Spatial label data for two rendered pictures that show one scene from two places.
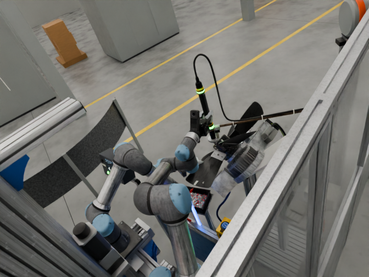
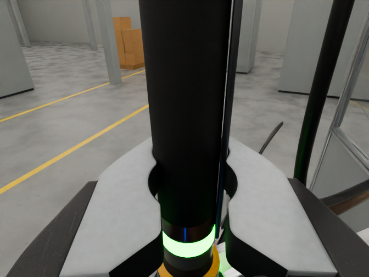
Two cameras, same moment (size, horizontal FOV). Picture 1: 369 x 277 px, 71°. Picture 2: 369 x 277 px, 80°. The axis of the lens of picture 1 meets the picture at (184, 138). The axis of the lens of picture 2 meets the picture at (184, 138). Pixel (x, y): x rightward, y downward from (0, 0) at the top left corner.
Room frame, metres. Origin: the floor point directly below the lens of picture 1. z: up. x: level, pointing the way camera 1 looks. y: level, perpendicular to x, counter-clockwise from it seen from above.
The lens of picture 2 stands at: (1.14, -0.11, 1.61)
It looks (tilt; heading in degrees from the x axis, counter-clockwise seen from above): 29 degrees down; 319
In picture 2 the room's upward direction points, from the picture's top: 1 degrees counter-clockwise
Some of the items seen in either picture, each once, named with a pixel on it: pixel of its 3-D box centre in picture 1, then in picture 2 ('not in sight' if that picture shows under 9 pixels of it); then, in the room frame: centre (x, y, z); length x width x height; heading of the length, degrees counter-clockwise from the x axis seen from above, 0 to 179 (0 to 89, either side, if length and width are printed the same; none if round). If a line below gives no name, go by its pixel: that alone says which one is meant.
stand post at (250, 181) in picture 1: (254, 209); not in sight; (1.22, -0.34, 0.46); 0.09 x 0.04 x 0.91; 129
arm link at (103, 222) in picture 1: (105, 227); not in sight; (0.97, 0.61, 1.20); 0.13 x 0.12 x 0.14; 27
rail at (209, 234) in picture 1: (189, 222); not in sight; (1.07, 0.17, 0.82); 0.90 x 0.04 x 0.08; 39
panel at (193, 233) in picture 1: (201, 248); not in sight; (1.07, 0.17, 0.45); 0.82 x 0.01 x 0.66; 39
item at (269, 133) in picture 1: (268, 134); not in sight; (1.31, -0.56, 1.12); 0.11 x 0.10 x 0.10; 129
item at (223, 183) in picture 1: (223, 182); not in sight; (1.16, -0.15, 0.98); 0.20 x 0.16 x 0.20; 39
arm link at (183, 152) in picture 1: (185, 149); not in sight; (1.00, 0.02, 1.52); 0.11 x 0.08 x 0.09; 139
